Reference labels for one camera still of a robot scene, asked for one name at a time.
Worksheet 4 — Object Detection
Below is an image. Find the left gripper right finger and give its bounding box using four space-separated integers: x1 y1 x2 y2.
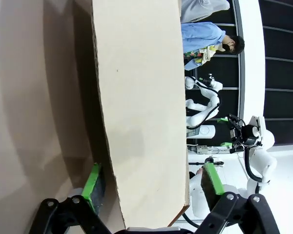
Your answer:
199 162 282 234

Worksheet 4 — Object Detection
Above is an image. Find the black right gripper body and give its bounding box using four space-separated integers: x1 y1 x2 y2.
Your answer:
230 125 259 147

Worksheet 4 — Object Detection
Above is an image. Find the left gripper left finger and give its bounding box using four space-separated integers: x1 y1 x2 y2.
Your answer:
30 162 112 234

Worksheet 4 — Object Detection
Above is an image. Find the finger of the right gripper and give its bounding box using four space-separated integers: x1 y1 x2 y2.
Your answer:
217 114 243 129
220 139 244 154

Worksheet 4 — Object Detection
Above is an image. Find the large cardboard box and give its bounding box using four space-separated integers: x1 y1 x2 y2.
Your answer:
72 0 190 232

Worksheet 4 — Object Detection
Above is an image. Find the slim black stand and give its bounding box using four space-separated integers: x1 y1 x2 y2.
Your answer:
188 156 225 168

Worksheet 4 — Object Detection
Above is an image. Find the person in light blue shirt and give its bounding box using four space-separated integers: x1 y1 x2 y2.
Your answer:
181 21 245 72

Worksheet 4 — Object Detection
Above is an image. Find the person in grey top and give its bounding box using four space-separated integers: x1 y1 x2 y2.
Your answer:
180 0 231 24

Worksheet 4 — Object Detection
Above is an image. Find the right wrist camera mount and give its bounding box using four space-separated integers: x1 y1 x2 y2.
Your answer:
248 116 267 147

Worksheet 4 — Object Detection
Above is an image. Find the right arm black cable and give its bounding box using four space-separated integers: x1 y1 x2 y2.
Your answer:
243 146 264 183

